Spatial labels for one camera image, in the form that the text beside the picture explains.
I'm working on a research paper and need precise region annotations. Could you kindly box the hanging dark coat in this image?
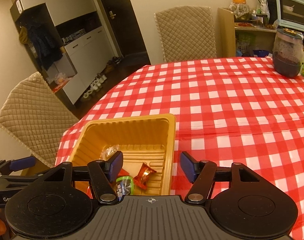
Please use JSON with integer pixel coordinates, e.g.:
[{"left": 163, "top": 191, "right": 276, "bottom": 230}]
[{"left": 19, "top": 23, "right": 63, "bottom": 70}]

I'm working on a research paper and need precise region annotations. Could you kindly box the large red snack packet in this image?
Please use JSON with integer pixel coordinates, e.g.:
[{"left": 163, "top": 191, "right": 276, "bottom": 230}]
[{"left": 86, "top": 168, "right": 130, "bottom": 199}]

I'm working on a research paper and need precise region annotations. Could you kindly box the white shoe cabinet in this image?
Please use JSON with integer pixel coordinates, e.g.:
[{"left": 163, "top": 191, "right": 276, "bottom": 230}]
[{"left": 10, "top": 0, "right": 115, "bottom": 105}]

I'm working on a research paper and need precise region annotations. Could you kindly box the light blue toaster oven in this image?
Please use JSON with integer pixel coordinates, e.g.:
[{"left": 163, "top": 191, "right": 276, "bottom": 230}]
[{"left": 276, "top": 0, "right": 304, "bottom": 32}]

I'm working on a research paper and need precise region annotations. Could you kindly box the red white checkered tablecloth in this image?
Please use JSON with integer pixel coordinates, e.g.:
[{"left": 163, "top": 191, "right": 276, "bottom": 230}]
[{"left": 55, "top": 57, "right": 304, "bottom": 239}]

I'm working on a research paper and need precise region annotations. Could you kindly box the quilted beige chair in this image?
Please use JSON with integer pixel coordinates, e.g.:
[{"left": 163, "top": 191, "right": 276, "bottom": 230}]
[
  {"left": 0, "top": 72, "right": 78, "bottom": 168},
  {"left": 154, "top": 5, "right": 217, "bottom": 63}
]

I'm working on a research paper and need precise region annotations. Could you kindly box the yellow plastic tray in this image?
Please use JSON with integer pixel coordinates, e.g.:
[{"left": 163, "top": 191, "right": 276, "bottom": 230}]
[{"left": 68, "top": 114, "right": 176, "bottom": 196}]

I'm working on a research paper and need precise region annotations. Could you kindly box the left quilted beige chair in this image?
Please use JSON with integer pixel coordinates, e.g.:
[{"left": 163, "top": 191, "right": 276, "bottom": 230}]
[{"left": 0, "top": 72, "right": 78, "bottom": 168}]

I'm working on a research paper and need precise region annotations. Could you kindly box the dark wooden door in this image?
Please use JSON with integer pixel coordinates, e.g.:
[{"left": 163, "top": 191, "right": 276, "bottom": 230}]
[{"left": 100, "top": 0, "right": 150, "bottom": 64}]

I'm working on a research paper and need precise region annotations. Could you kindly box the orange lid snack jar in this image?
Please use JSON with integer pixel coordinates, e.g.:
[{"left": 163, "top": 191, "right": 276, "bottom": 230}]
[{"left": 229, "top": 0, "right": 250, "bottom": 22}]

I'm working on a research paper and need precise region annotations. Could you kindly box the far quilted beige chair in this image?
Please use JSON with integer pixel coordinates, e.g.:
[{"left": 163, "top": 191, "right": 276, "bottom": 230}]
[{"left": 154, "top": 5, "right": 217, "bottom": 63}]

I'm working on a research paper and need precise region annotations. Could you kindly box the green long snack packet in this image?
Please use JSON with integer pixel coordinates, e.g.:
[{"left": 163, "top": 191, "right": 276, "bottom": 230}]
[{"left": 116, "top": 176, "right": 134, "bottom": 200}]

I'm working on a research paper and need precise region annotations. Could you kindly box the dark glass jar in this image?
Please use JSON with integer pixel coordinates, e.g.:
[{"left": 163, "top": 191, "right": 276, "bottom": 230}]
[{"left": 273, "top": 28, "right": 303, "bottom": 78}]

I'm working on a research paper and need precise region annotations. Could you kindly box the wooden side shelf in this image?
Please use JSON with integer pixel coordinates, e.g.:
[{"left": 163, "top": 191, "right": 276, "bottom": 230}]
[{"left": 217, "top": 6, "right": 304, "bottom": 58}]

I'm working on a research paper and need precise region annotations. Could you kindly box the red gold candy packet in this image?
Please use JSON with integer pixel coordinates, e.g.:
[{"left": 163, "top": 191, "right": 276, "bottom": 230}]
[{"left": 133, "top": 163, "right": 157, "bottom": 190}]

